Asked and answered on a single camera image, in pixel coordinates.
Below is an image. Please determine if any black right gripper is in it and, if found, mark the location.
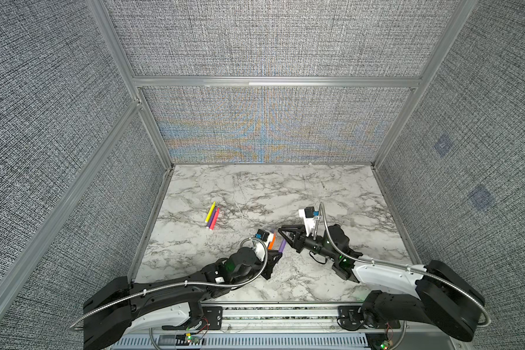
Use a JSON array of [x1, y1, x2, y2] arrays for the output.
[[279, 226, 338, 266]]

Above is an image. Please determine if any orange pen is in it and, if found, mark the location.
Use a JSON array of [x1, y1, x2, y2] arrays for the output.
[[268, 235, 276, 250]]

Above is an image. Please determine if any purple pen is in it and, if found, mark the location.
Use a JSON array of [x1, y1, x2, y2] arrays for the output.
[[279, 240, 287, 253], [207, 203, 217, 228]]

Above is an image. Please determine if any pink red pen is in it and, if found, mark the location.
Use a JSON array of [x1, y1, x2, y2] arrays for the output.
[[210, 207, 220, 230]]

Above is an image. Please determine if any yellow highlighter pen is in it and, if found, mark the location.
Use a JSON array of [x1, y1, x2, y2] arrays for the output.
[[205, 201, 216, 224]]

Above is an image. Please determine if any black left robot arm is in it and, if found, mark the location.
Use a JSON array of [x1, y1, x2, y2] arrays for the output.
[[83, 246, 282, 349]]

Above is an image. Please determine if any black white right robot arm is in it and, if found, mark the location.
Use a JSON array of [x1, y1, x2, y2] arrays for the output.
[[278, 225, 485, 342]]

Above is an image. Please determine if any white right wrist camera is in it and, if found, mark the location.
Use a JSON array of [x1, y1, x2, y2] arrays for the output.
[[298, 207, 319, 237]]

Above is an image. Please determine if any right steel cable conduit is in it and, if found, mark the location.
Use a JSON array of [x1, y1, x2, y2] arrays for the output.
[[316, 202, 492, 328]]

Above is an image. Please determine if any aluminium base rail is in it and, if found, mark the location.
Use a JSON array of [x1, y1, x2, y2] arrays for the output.
[[97, 302, 465, 350]]

